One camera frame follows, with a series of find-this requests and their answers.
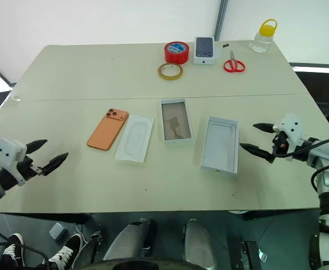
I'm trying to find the white cardboard insert tray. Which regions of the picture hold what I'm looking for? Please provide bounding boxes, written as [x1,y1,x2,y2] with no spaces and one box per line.
[115,114,156,163]

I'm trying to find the dark furniture unit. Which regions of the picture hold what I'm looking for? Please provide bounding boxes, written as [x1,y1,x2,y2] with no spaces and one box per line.
[289,62,329,122]

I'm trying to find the clear yellowish tape roll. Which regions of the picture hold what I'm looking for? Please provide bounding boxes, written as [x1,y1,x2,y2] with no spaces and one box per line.
[157,62,184,80]

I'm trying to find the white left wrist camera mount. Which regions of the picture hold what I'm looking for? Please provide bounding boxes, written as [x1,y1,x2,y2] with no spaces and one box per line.
[0,137,28,187]

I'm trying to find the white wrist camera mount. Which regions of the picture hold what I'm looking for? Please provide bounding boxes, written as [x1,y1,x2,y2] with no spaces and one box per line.
[273,113,305,163]
[0,137,28,187]

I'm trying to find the orange and white box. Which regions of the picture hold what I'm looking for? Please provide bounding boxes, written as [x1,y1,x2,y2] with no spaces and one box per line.
[160,98,194,146]

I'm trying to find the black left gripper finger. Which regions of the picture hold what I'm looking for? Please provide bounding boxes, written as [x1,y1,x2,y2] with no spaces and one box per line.
[41,152,70,177]
[25,139,48,155]

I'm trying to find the grey vertical pole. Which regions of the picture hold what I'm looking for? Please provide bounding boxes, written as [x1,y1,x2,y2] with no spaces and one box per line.
[213,0,229,42]

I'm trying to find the silver rounded robot leg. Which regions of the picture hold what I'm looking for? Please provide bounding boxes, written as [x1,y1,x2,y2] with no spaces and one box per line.
[183,218,217,270]
[103,218,156,262]

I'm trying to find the dark rounded shape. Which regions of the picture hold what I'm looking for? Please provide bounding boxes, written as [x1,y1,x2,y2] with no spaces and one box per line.
[82,258,207,270]

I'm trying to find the white phone box base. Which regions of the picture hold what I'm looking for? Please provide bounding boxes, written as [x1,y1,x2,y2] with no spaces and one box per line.
[200,116,240,177]

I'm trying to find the phone box with dark print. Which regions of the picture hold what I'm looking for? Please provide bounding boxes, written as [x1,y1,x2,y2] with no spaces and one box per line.
[192,36,216,65]

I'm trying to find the dark table frame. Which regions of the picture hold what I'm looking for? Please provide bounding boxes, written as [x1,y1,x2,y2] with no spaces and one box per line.
[1,209,321,226]

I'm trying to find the orange smartphone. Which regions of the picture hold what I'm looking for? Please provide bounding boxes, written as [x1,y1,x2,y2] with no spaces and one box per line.
[87,108,130,152]

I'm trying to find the black and white sneaker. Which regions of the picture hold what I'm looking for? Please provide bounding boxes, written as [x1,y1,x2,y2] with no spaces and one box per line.
[2,232,26,268]
[48,232,84,270]

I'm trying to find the black floor cable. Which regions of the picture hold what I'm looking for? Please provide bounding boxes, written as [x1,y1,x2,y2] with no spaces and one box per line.
[0,241,50,266]

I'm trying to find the clear jar with yellow lid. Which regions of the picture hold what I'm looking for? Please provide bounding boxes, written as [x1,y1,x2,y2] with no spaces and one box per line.
[250,19,278,53]

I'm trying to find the red handled scissors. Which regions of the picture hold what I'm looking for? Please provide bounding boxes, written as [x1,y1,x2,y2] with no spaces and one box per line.
[223,50,246,73]

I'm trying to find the grey cube block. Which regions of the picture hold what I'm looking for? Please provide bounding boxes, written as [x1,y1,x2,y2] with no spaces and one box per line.
[48,222,67,240]

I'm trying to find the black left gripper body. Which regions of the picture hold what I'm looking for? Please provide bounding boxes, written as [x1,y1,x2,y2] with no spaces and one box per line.
[16,156,46,181]

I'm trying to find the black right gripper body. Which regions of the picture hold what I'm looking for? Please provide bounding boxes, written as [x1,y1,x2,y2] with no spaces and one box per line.
[268,130,289,164]

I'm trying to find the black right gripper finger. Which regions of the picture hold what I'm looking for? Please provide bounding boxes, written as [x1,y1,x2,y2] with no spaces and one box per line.
[239,143,275,164]
[252,122,275,134]

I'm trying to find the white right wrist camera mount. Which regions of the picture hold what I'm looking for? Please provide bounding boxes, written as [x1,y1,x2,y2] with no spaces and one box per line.
[273,113,305,163]

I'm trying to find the red tape roll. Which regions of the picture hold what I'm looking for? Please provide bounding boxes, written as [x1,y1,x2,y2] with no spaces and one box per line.
[164,41,190,65]

